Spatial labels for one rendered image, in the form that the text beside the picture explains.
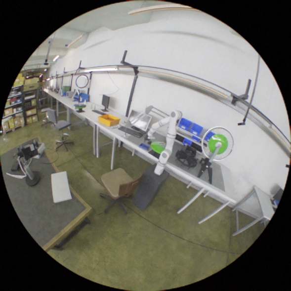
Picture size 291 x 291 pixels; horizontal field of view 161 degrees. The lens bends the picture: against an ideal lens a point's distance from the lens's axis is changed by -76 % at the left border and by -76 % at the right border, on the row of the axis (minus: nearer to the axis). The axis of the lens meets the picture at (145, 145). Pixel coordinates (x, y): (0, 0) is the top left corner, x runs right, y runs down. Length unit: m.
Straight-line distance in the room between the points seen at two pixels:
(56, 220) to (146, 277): 1.40
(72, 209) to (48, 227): 0.24
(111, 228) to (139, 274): 0.83
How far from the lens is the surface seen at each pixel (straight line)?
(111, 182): 1.34
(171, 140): 1.02
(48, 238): 0.83
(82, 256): 1.76
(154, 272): 1.82
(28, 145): 0.93
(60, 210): 0.83
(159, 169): 1.19
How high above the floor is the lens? 1.69
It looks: 30 degrees down
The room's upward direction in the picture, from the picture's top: 17 degrees clockwise
